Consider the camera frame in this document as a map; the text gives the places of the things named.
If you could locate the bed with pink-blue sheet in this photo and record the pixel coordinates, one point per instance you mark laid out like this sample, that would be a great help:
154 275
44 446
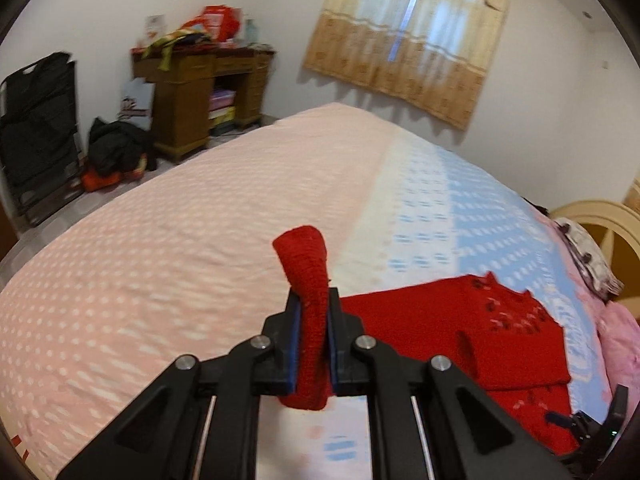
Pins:
150 260

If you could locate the white printed card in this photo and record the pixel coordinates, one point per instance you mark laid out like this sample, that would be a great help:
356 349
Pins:
155 27

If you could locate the yellow box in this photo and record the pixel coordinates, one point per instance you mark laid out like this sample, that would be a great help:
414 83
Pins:
222 119

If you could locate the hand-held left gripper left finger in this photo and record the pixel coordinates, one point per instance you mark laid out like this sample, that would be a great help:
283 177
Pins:
294 355

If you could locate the green and yellow cloth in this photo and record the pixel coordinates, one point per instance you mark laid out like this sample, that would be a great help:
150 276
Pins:
172 40

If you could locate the beige patterned curtain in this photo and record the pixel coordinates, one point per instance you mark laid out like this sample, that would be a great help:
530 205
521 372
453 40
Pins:
415 40

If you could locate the white paper bag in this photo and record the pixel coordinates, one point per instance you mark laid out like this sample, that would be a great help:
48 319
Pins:
137 105

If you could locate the red knit sweater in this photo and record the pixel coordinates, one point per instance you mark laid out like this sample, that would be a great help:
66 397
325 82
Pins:
425 330

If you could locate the cream wooden headboard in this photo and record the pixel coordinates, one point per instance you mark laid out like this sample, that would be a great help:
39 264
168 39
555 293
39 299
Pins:
615 220

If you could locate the pink quilt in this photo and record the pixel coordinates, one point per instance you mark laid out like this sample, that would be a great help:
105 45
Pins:
622 340

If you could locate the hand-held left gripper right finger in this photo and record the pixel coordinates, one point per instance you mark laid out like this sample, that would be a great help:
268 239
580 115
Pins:
334 360

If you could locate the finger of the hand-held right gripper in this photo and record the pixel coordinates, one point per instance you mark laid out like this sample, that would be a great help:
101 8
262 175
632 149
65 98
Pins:
559 419

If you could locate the black jacket pile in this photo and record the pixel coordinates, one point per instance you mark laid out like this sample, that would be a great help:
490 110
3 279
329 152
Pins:
117 147

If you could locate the pale teal bottle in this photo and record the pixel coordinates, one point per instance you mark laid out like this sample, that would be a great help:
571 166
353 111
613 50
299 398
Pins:
251 32

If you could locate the brown wooden desk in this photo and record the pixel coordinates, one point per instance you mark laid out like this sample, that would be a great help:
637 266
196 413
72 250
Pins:
185 105

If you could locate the floral pillow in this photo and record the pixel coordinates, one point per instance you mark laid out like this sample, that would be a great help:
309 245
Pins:
590 255

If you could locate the orange cloth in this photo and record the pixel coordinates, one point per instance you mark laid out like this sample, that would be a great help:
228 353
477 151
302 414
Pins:
100 181

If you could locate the red gift bag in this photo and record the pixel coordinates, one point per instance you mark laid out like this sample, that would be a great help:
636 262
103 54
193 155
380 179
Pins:
220 22

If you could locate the purple box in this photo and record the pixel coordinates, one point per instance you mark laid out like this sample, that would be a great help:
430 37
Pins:
221 100

